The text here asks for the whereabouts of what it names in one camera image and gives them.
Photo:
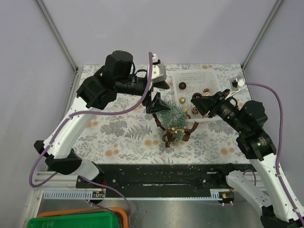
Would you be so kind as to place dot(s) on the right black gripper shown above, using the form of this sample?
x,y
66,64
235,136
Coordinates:
x,y
205,103

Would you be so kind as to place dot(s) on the floral patterned table mat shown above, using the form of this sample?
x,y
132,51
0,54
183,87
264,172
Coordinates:
x,y
134,137

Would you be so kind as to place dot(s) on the small pine cone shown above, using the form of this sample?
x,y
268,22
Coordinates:
x,y
194,110

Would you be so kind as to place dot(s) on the green plastic bin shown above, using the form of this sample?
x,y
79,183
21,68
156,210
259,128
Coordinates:
x,y
92,220

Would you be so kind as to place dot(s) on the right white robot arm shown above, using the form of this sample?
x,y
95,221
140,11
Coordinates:
x,y
278,207

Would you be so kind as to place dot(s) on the brown shiny bauble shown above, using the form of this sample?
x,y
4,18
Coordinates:
x,y
182,85

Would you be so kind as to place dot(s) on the white plastic basket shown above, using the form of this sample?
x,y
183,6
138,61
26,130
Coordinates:
x,y
196,80

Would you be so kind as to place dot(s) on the orange plastic bin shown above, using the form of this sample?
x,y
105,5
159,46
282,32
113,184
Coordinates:
x,y
117,211

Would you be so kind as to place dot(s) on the small gold bauble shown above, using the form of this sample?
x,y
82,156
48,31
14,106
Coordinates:
x,y
182,100

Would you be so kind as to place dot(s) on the small green christmas tree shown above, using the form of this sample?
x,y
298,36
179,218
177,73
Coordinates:
x,y
173,118

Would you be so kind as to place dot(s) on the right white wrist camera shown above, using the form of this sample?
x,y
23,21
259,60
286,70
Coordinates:
x,y
237,85

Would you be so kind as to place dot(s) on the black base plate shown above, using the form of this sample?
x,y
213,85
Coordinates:
x,y
165,181

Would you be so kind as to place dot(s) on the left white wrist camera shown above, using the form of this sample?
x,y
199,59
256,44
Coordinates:
x,y
158,70

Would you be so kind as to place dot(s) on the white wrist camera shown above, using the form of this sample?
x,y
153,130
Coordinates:
x,y
237,85
158,70

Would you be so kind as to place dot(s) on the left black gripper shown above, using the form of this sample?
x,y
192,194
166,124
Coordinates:
x,y
157,104

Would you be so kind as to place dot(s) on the white slotted cable duct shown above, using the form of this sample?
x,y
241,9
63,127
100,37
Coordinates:
x,y
74,194

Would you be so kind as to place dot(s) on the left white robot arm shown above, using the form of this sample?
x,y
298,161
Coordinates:
x,y
58,147

